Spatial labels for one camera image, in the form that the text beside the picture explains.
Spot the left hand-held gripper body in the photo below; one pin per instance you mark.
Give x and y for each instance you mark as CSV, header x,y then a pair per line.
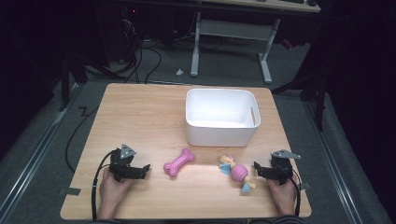
x,y
123,166

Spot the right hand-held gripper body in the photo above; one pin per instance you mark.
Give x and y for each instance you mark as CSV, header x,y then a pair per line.
x,y
280,169

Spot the pink bone toy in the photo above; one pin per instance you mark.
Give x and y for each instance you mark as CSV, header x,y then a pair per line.
x,y
179,162

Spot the white plastic bin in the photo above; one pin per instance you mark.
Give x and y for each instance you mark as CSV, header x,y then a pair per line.
x,y
218,137

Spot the person's right hand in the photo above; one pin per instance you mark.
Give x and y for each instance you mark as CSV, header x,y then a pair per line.
x,y
283,194

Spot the person's left hand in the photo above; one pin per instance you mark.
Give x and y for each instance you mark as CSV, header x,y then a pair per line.
x,y
110,189

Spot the grey tape piece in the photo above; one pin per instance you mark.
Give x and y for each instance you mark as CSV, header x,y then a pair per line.
x,y
305,186
71,191

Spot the black stand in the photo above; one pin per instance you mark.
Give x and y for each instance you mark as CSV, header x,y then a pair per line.
x,y
64,84
319,102

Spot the crumpled white paper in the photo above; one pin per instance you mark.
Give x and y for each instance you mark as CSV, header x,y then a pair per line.
x,y
179,72

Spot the dark computer tower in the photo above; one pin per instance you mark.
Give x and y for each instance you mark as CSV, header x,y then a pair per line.
x,y
127,31

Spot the metal floor rail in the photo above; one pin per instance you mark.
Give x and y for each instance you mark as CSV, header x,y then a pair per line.
x,y
34,149
334,168

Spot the desk with white frame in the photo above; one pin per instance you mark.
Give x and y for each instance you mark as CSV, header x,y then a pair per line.
x,y
233,29

